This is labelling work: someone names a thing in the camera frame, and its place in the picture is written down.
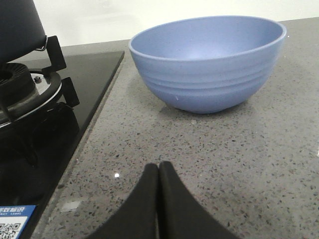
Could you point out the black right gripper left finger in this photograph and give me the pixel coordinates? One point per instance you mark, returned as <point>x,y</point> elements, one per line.
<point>136,217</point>

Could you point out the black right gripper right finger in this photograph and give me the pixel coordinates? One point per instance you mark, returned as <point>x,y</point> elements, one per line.
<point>180,215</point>

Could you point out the light blue plastic bowl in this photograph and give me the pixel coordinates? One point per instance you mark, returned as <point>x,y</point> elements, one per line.
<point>207,64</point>

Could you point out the dark blue cooking pot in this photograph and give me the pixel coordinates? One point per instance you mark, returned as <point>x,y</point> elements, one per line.
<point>21,30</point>

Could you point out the blue white QR sticker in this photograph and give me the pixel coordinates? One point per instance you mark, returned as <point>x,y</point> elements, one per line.
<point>13,220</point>

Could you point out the black glass gas stove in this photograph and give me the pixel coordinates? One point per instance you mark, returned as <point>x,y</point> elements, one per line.
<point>35,151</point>

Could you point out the black burner pan support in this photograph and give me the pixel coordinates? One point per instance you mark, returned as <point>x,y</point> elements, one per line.
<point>24,91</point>

